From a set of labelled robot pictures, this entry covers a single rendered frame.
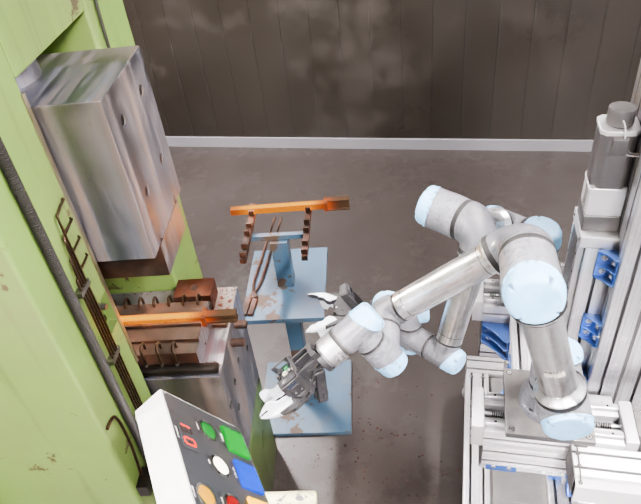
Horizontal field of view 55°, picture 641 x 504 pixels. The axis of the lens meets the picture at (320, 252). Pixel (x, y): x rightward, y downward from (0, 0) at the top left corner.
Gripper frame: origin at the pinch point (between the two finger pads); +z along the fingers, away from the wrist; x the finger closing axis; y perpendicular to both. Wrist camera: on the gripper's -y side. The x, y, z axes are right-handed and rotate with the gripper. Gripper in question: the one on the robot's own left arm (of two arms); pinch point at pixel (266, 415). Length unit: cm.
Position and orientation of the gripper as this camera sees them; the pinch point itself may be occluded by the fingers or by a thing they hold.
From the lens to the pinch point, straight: 148.7
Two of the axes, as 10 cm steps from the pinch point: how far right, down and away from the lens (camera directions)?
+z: -7.4, 6.7, 0.9
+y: -5.4, -5.1, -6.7
